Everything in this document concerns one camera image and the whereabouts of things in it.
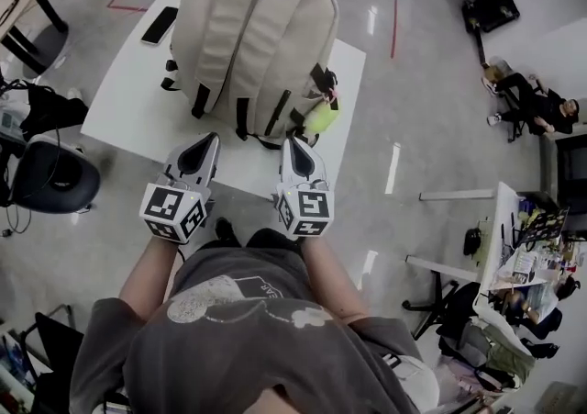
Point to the green plush toy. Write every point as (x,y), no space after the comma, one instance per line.
(323,116)

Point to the black shell chair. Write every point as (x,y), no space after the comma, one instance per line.
(55,178)

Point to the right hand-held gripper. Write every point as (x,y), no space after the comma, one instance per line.
(309,212)

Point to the person's grey printed t-shirt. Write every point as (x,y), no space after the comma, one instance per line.
(238,348)

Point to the black folding chair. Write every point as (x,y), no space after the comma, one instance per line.
(52,348)

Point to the black office chair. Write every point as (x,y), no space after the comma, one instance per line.
(451,306)

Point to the black pouch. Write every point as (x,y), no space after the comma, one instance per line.
(472,242)

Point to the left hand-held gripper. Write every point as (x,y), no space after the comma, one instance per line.
(172,210)

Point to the cluttered white desk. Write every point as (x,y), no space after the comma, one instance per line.
(497,228)

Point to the white table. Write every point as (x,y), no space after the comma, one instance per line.
(133,118)

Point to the black equipment case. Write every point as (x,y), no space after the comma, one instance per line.
(490,10)

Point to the red floor tape strip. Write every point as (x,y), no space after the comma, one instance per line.
(394,29)

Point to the olive jacket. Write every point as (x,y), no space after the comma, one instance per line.
(509,352)

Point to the person's left forearm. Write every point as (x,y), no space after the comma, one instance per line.
(147,279)

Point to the beige backpack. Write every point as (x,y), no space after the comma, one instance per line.
(257,36)

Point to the black smartphone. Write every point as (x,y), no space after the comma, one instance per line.
(159,25)

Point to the person's right forearm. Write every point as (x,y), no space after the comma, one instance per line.
(330,279)

